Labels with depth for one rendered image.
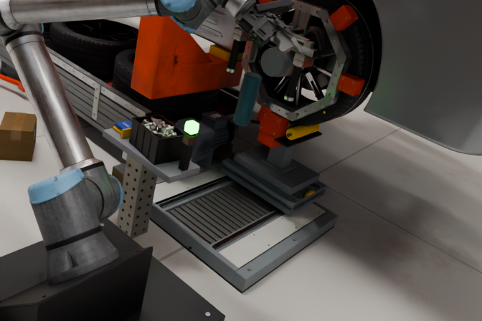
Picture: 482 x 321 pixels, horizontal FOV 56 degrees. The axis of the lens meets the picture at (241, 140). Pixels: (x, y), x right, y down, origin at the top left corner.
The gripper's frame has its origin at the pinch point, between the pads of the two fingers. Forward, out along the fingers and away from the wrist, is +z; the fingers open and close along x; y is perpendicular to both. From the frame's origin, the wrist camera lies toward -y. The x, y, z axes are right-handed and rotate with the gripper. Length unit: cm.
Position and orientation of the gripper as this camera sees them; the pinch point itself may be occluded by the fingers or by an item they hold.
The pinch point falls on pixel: (298, 48)
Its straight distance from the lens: 141.1
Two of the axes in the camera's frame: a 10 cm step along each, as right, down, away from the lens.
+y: -6.7, 7.2, -1.7
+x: 1.3, -1.2, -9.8
